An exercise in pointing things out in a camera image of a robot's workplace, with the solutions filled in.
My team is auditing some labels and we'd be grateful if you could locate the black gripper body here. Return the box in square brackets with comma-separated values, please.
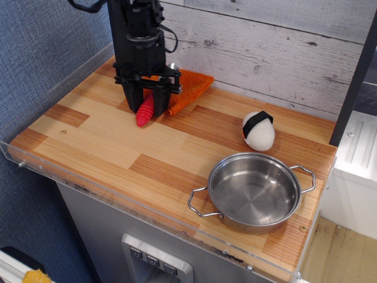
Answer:
[113, 35, 183, 94]

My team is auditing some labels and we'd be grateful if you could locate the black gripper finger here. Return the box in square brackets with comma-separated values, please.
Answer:
[122, 78, 144, 113]
[153, 85, 170, 116]

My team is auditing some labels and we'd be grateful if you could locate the red handled metal spoon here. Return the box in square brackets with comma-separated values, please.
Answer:
[135, 62, 179, 128]

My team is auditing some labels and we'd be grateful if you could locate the orange knitted cloth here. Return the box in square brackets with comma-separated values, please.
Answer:
[136, 70, 214, 127]

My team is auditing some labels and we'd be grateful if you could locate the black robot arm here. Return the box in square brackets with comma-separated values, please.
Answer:
[107, 1, 182, 116]

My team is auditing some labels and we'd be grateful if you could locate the white plush egg black band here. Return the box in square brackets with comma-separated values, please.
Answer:
[242, 111, 275, 152]

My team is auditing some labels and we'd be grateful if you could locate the stainless steel pot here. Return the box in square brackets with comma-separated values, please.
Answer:
[205, 152, 316, 235]

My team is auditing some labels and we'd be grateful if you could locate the clear acrylic table guard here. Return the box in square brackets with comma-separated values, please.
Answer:
[1, 36, 342, 282]

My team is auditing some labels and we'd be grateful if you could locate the grey toy fridge cabinet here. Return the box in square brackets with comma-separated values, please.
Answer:
[55, 181, 283, 283]

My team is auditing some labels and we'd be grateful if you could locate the silver dispenser button panel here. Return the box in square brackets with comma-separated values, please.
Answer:
[121, 233, 194, 282]

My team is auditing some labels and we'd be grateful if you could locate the black and yellow object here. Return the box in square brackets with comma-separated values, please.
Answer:
[1, 246, 54, 282]

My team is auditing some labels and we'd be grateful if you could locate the white ridged side counter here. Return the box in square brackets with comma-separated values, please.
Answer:
[320, 111, 376, 239]

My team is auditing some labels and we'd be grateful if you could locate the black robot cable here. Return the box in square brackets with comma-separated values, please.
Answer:
[67, 0, 108, 14]

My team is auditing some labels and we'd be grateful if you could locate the dark right vertical post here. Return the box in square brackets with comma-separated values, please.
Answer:
[329, 12, 376, 147]

